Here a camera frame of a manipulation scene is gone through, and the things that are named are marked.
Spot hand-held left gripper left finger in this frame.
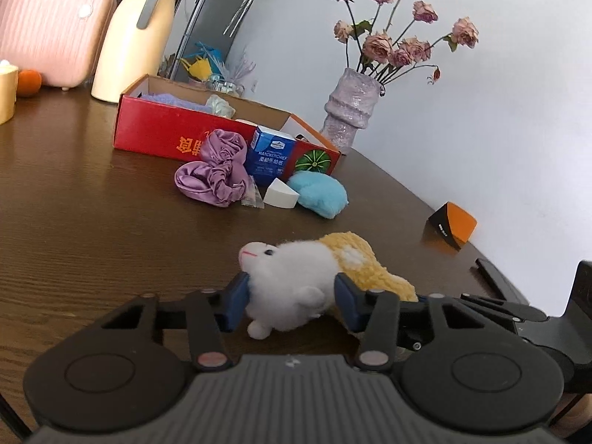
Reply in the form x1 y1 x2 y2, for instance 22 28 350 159
95 270 253 373

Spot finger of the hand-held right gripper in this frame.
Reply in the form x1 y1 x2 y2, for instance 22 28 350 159
460 293 553 329
475 258 530 307

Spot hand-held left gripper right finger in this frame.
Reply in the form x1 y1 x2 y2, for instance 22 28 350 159
334 272 521 373

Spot white and yellow plush toy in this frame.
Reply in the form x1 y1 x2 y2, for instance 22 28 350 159
238 232 419 339

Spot blue tissue pack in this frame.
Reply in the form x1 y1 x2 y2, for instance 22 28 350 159
244 125 297 188

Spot red cardboard box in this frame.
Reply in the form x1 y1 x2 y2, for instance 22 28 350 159
113 74 342 177

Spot mint green soft sponge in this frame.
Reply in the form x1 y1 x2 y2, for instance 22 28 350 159
205 95 236 118

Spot lavender towel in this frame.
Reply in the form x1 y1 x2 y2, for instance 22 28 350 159
139 91 214 114

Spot orange and black box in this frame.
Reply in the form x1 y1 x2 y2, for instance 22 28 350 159
426 202 478 252

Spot small clear packet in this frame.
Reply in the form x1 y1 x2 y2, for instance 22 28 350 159
240 178 265 210

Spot blue fluffy puff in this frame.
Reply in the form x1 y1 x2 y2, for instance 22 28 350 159
287 170 350 219

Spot white wedge makeup sponge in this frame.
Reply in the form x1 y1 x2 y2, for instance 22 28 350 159
263 177 300 210

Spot purple satin scrunchie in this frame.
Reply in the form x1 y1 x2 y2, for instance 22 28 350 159
174 129 253 208

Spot pale purple ceramic vase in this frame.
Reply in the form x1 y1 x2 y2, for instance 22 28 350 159
319 67 386 154

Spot glass jars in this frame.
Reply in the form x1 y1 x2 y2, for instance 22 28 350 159
206 76 245 98

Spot pale dried grass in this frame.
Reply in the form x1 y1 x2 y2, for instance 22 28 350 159
229 48 257 86

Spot yellow plastic item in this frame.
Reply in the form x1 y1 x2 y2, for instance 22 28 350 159
187 58 212 81

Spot blue plastic item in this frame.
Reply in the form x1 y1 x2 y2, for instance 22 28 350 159
182 41 227 75

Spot dried pink roses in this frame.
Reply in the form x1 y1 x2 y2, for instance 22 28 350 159
317 0 479 86

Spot yellow thermos jug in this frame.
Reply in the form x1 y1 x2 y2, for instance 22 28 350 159
91 0 185 103

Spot grey refrigerator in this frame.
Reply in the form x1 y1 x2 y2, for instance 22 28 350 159
166 0 260 85

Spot hanging clear umbrella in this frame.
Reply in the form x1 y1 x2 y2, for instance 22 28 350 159
223 0 260 38

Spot orange fruit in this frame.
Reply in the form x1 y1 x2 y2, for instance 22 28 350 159
17 70 43 98

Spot yellow mug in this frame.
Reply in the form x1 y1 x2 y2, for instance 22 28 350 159
0 60 20 125

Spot pink hard-shell suitcase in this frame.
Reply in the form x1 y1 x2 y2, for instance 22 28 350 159
0 0 117 91

